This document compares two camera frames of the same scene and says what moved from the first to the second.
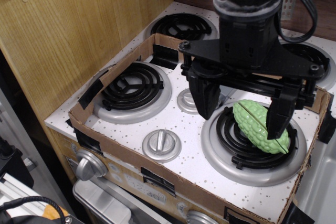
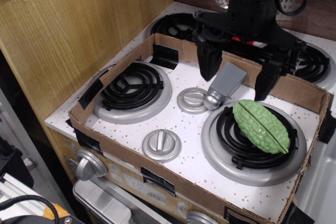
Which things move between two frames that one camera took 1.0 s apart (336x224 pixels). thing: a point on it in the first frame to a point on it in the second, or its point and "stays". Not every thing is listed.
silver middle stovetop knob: x=186 y=102 stays
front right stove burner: x=231 y=156 stays
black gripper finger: x=207 y=93 to x=209 y=54
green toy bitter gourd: x=253 y=118 stays
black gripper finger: x=280 y=110 to x=268 y=76
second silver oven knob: x=198 y=217 stays
